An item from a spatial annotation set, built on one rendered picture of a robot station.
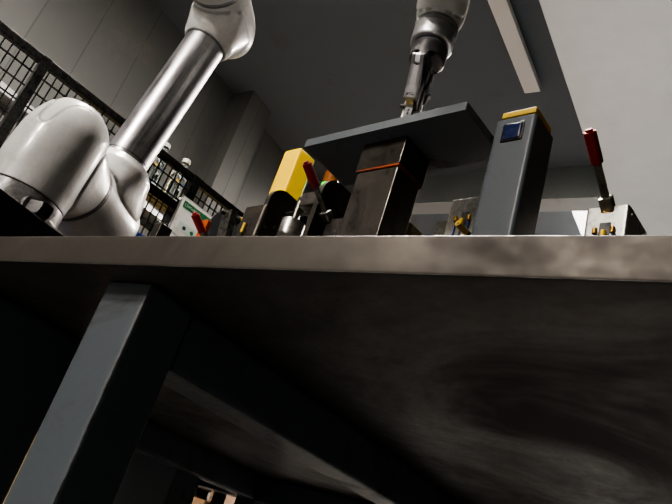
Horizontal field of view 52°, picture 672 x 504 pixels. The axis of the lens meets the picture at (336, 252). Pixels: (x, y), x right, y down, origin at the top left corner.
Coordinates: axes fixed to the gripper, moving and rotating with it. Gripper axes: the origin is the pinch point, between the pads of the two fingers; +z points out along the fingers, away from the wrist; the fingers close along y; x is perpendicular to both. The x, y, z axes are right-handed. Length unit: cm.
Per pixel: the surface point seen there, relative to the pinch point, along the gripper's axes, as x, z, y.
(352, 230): 2.7, 26.0, -3.4
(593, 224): -36.1, 18.7, -3.8
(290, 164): 85, -70, 124
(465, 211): -13.9, 13.5, 6.0
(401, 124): -2.0, 6.7, -9.2
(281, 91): 239, -295, 349
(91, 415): 12, 72, -38
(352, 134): 8.2, 6.4, -4.4
